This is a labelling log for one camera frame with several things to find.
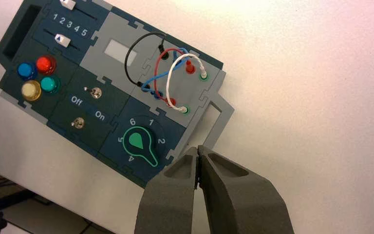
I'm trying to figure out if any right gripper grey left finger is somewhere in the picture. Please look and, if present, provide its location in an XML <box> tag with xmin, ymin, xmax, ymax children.
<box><xmin>134</xmin><ymin>146</ymin><xmax>198</xmax><ymax>234</ymax></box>

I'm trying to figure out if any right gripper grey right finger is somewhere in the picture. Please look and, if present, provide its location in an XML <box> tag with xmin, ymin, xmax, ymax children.
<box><xmin>197</xmin><ymin>145</ymin><xmax>295</xmax><ymax>234</ymax></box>

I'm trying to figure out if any dark teal grey control box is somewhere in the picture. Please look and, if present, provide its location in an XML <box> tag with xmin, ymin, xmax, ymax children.
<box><xmin>0</xmin><ymin>0</ymin><xmax>235</xmax><ymax>189</ymax></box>

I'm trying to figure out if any green rotary knob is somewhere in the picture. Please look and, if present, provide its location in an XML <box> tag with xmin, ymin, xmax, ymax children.
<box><xmin>123</xmin><ymin>126</ymin><xmax>160</xmax><ymax>168</ymax></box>

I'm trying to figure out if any small white display window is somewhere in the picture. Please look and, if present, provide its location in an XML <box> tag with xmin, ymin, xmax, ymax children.
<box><xmin>104</xmin><ymin>39</ymin><xmax>139</xmax><ymax>64</ymax></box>

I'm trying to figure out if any teal push button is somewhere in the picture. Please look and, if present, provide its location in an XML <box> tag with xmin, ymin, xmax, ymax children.
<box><xmin>40</xmin><ymin>76</ymin><xmax>61</xmax><ymax>96</ymax></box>

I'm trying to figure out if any yellow push button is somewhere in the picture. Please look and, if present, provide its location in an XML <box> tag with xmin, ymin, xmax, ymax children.
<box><xmin>20</xmin><ymin>80</ymin><xmax>42</xmax><ymax>102</ymax></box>

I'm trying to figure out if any red push button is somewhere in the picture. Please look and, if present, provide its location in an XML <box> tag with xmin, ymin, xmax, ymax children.
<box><xmin>35</xmin><ymin>55</ymin><xmax>57</xmax><ymax>76</ymax></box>

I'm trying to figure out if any white slider knob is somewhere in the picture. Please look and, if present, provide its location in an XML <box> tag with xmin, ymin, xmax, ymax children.
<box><xmin>54</xmin><ymin>33</ymin><xmax>71</xmax><ymax>48</ymax></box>
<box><xmin>59</xmin><ymin>0</ymin><xmax>77</xmax><ymax>11</ymax></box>

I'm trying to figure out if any blue push button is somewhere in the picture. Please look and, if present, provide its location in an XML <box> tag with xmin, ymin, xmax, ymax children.
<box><xmin>17</xmin><ymin>62</ymin><xmax>38</xmax><ymax>81</ymax></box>

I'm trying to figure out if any blue patch cable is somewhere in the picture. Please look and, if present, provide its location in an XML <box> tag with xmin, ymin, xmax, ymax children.
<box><xmin>141</xmin><ymin>47</ymin><xmax>189</xmax><ymax>99</ymax></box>

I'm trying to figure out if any metal toggle switch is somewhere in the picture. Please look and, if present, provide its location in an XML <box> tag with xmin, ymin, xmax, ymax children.
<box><xmin>71</xmin><ymin>117</ymin><xmax>85</xmax><ymax>130</ymax></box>
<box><xmin>83</xmin><ymin>86</ymin><xmax>103</xmax><ymax>99</ymax></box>

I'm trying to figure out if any red patch cable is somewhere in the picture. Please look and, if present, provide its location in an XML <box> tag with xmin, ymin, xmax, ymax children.
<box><xmin>153</xmin><ymin>48</ymin><xmax>197</xmax><ymax>108</ymax></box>

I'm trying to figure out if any white patch cable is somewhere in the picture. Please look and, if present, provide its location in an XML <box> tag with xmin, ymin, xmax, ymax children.
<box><xmin>166</xmin><ymin>54</ymin><xmax>209</xmax><ymax>114</ymax></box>

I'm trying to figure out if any black patch cable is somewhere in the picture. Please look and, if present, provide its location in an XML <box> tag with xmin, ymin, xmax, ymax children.
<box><xmin>124</xmin><ymin>32</ymin><xmax>170</xmax><ymax>89</ymax></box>

